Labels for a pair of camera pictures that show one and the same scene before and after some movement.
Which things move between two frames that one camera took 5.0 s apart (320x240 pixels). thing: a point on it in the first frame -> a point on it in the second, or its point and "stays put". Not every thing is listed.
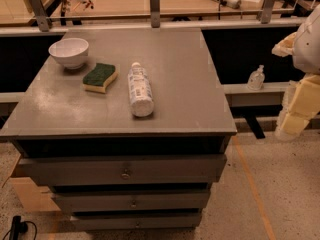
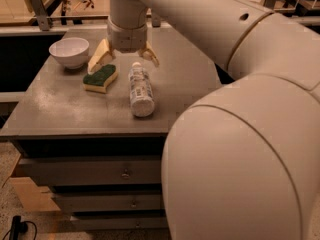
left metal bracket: [41, 17] stays put
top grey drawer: [121, 169] stays put
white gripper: [308, 47] -> [127, 40]
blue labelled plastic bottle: [141, 91] stays put
